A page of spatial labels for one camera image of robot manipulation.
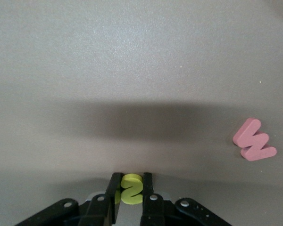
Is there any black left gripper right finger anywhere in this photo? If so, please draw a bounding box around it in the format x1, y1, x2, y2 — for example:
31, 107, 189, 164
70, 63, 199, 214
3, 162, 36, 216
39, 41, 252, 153
140, 172, 173, 226

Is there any pink foam letter W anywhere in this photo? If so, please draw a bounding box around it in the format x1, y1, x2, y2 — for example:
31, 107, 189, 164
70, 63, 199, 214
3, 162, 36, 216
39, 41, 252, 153
233, 118, 278, 162

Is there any yellow foam number two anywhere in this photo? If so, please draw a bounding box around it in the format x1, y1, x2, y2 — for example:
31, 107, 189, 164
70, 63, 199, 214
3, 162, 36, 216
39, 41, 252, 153
115, 173, 144, 205

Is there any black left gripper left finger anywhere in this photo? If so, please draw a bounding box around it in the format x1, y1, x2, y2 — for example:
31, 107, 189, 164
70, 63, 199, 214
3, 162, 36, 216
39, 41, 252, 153
79, 173, 123, 226

